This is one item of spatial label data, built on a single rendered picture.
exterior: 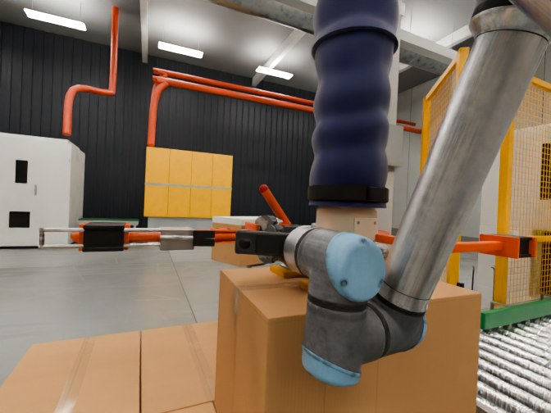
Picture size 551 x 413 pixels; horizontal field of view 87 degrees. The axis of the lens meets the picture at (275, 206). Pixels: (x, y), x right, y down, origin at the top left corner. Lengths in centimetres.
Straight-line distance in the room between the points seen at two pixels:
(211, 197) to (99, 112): 526
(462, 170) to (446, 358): 54
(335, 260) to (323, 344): 12
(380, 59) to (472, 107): 43
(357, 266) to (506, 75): 31
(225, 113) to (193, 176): 453
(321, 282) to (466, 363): 60
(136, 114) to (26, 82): 306
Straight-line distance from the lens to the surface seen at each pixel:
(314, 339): 46
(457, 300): 88
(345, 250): 41
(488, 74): 51
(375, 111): 83
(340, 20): 90
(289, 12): 673
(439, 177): 49
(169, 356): 134
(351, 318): 45
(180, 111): 1171
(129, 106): 1166
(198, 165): 810
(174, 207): 798
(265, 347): 59
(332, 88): 84
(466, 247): 78
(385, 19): 93
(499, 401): 137
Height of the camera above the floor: 115
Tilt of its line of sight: level
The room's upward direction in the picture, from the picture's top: 2 degrees clockwise
